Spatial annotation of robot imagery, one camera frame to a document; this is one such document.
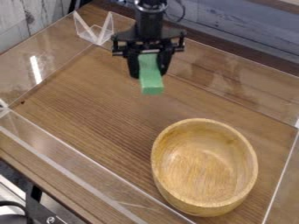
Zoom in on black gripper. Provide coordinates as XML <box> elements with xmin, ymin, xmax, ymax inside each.
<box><xmin>110</xmin><ymin>5</ymin><xmax>186</xmax><ymax>79</ymax></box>

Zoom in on green rectangular block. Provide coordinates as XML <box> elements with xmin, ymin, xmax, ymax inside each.
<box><xmin>137</xmin><ymin>53</ymin><xmax>164</xmax><ymax>95</ymax></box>

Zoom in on brown wooden bowl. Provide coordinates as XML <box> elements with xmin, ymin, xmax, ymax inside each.
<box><xmin>150</xmin><ymin>118</ymin><xmax>257</xmax><ymax>217</ymax></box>

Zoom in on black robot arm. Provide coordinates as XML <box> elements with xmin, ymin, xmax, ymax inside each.
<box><xmin>110</xmin><ymin>0</ymin><xmax>186</xmax><ymax>79</ymax></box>

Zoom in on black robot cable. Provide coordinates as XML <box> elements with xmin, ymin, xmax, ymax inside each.
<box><xmin>164</xmin><ymin>0</ymin><xmax>186</xmax><ymax>24</ymax></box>

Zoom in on black cable bottom left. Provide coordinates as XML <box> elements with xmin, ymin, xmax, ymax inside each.
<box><xmin>0</xmin><ymin>200</ymin><xmax>28</xmax><ymax>224</ymax></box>

